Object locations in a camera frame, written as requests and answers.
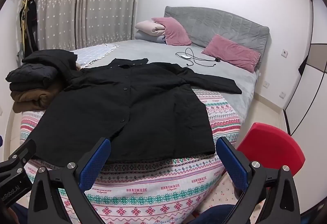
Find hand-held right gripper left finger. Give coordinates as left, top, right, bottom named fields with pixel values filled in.
left=27, top=137, right=111, bottom=224

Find folded black padded jacket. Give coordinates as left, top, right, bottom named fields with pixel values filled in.
left=6, top=50, right=78, bottom=91

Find grey bed sheet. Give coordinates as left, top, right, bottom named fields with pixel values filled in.
left=74, top=39, right=257, bottom=122

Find grey padded headboard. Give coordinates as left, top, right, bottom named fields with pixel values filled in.
left=163, top=6, right=270, bottom=72

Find folded beige grey duvet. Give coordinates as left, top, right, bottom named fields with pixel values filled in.
left=135, top=20, right=166, bottom=44

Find person's dark blue trousers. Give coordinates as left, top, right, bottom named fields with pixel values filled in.
left=193, top=204, right=242, bottom=224

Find red plastic stool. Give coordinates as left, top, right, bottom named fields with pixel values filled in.
left=236, top=122, right=306, bottom=176

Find pink pillow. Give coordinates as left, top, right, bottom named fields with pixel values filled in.
left=202, top=34, right=261, bottom=73
left=151, top=17, right=192, bottom=46

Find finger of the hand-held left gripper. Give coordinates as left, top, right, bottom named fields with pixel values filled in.
left=0, top=139, right=36, bottom=176

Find white fringed throw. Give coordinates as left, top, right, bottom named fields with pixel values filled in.
left=73, top=44, right=120, bottom=69

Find patterned red green blanket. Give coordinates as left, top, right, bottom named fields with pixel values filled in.
left=20, top=87, right=242, bottom=224

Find folded brown coat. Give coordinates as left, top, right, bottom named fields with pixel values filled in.
left=10, top=63, right=82, bottom=114

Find white wardrobe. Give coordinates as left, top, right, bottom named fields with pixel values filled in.
left=285, top=0, right=327, bottom=137

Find grey star-print curtain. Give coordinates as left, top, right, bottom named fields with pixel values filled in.
left=33, top=0, right=146, bottom=52

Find black button-up coat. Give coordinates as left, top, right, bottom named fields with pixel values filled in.
left=32, top=58, right=243, bottom=166

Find hanging dark clothes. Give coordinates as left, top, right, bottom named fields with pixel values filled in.
left=17, top=0, right=39, bottom=66

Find black charging cable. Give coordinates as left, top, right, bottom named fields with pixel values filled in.
left=175, top=47, right=221, bottom=66

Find white floral bed sheet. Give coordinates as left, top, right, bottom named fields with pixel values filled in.
left=202, top=170, right=246, bottom=214

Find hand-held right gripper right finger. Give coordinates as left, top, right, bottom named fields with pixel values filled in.
left=194, top=136, right=302, bottom=224

